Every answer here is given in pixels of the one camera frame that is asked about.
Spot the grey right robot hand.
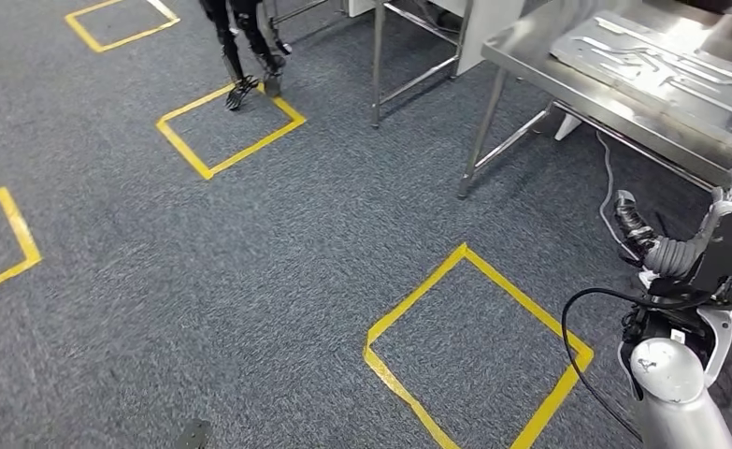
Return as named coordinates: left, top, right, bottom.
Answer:
left=612, top=152, right=732, bottom=258

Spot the stainless steel workbench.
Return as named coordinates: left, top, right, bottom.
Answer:
left=456, top=0, right=732, bottom=201

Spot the stamped silver sheet metal panel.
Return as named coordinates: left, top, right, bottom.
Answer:
left=550, top=15, right=732, bottom=113

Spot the yellow floor tape square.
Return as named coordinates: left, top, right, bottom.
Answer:
left=363, top=242, right=596, bottom=449

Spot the stainless steel side table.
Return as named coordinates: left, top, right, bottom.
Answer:
left=266, top=0, right=466, bottom=129

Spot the black left robot foot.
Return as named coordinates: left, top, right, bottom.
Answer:
left=176, top=419, right=214, bottom=449

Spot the white power cable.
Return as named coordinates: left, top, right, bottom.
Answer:
left=597, top=130, right=642, bottom=262

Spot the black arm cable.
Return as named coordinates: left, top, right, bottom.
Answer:
left=561, top=287, right=713, bottom=444

